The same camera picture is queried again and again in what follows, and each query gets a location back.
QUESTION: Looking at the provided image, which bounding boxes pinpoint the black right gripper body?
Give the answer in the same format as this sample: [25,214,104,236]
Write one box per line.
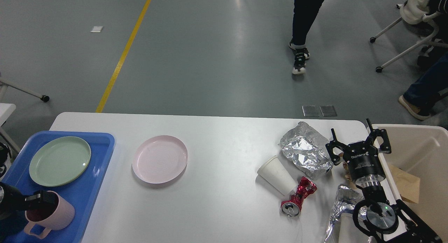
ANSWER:
[343,141,386,185]

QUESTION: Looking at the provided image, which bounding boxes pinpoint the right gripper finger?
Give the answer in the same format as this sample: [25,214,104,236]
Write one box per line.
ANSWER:
[365,118,392,155]
[325,128,348,166]

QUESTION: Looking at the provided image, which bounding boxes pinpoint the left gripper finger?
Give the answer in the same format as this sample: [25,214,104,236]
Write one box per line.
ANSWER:
[24,190,58,210]

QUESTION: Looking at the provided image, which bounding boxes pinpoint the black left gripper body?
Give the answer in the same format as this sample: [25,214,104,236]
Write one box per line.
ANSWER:
[0,182,27,220]

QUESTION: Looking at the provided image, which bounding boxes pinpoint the pink mug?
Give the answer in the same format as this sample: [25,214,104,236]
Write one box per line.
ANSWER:
[23,191,75,240]

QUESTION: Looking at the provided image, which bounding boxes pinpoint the pink plate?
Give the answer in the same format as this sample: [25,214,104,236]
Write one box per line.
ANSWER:
[132,136,188,184]

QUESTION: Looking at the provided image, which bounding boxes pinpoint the dark green mug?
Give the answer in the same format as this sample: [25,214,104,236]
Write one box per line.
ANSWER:
[0,213,28,243]

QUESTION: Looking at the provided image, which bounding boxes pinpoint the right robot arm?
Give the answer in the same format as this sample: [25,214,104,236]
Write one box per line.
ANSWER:
[326,119,442,243]

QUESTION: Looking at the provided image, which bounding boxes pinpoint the crumpled foil large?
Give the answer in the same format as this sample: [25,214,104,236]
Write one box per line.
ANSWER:
[278,121,333,180]

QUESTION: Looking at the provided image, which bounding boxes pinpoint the floor outlet plate right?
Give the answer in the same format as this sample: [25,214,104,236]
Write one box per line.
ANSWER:
[319,105,337,117]

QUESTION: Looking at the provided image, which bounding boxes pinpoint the floor outlet plate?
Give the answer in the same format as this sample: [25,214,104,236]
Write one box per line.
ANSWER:
[319,105,337,117]
[301,105,320,117]

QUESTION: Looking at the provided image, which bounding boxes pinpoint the beige plastic bin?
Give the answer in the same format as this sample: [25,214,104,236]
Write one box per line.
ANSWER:
[373,124,448,243]

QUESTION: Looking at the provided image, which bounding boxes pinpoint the floor outlet plate left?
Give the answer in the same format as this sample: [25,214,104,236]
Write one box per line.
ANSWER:
[301,105,320,117]

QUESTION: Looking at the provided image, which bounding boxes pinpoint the crumpled foil small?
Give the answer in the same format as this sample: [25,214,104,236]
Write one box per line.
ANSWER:
[323,184,374,243]

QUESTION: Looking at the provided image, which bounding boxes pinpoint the green plate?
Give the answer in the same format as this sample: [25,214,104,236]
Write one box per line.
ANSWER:
[29,136,91,187]

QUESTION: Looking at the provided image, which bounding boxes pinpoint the brown paper bag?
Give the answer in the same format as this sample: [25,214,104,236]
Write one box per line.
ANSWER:
[387,163,420,204]

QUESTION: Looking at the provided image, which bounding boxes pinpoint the person in jeans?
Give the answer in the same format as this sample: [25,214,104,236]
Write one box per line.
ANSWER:
[398,53,448,121]

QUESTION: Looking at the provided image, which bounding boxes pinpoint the crushed red can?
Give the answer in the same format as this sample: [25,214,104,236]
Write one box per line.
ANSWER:
[281,176,318,216]

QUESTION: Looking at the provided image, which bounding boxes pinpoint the blue plastic tray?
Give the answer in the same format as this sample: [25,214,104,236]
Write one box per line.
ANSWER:
[2,130,115,243]

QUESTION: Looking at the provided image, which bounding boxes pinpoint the white side table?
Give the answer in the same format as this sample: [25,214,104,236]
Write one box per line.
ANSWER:
[0,103,21,154]

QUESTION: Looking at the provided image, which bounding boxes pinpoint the office chair right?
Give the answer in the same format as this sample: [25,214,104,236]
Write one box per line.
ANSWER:
[369,0,447,73]

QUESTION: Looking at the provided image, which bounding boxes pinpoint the walking person dark trousers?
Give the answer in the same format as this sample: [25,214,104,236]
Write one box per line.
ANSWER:
[288,0,325,75]

